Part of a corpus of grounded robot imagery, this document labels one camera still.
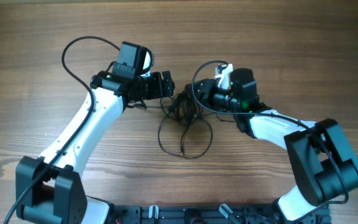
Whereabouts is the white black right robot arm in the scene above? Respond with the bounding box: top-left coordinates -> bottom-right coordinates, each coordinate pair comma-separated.
185,66 -> 358,223

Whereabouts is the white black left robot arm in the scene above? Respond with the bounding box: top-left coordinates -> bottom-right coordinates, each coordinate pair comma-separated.
5,42 -> 175,223

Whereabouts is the black USB cable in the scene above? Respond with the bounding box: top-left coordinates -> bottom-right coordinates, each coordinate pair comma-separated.
157,90 -> 223,160

